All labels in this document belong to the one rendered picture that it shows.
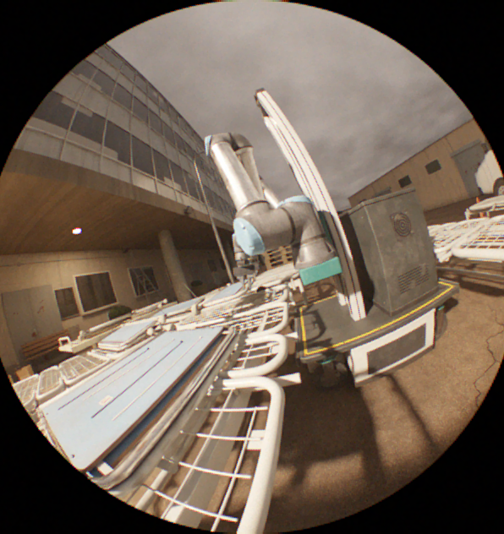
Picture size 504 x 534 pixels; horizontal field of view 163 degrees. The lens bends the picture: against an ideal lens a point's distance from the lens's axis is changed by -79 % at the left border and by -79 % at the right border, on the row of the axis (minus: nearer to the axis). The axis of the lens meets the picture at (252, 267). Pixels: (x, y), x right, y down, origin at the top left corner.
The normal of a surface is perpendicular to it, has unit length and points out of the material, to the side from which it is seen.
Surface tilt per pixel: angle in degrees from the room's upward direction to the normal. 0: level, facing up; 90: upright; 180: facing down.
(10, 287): 90
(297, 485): 0
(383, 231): 90
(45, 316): 90
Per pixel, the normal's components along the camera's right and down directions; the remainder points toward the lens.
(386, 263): -0.22, 0.09
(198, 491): 0.92, -0.32
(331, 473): -0.33, -0.94
